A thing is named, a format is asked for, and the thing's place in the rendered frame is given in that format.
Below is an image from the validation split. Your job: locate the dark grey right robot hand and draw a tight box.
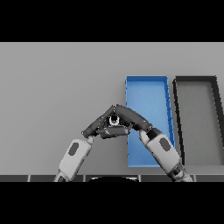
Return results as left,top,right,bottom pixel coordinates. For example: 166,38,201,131
114,103,154,133

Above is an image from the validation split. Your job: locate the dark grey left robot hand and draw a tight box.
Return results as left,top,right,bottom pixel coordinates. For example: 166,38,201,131
80,105,130,140

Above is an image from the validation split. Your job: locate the blue bin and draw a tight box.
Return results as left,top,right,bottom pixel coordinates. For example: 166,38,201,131
125,74,176,168

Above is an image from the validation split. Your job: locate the blue pipe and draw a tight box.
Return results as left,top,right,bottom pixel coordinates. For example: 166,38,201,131
108,115,121,128

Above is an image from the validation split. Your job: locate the dark grey bin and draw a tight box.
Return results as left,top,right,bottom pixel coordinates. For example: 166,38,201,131
172,75,224,167

